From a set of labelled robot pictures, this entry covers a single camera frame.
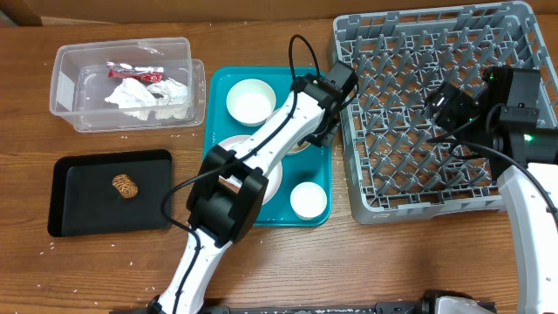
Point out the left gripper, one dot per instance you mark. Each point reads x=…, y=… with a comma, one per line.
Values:
x=327, y=138

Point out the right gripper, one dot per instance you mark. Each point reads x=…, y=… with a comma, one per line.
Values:
x=455, y=106

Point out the white cup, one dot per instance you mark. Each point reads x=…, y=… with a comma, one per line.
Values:
x=308, y=200

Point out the small white bowl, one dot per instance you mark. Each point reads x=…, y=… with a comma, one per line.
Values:
x=251, y=101

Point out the white napkin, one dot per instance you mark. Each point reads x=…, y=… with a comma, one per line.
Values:
x=166, y=99

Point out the brown food piece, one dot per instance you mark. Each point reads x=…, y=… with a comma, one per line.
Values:
x=125, y=186

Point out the red snack wrapper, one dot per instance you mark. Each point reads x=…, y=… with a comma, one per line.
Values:
x=150, y=74

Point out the white bowl with rice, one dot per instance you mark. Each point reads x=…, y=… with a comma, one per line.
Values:
x=297, y=148

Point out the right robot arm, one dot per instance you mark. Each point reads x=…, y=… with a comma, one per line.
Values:
x=500, y=125

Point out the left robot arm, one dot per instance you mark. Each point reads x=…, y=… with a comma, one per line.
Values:
x=227, y=194

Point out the grey dishwasher rack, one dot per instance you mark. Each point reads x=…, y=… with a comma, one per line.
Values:
x=394, y=173

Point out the black waste tray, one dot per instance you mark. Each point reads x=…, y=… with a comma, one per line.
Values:
x=84, y=201

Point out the large white plate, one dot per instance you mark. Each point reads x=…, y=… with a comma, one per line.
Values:
x=275, y=176

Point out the teal serving tray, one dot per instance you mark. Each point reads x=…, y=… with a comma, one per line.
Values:
x=312, y=164

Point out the clear plastic bin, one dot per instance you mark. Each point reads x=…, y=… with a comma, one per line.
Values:
x=80, y=83

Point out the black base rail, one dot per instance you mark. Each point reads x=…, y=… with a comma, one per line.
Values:
x=426, y=304

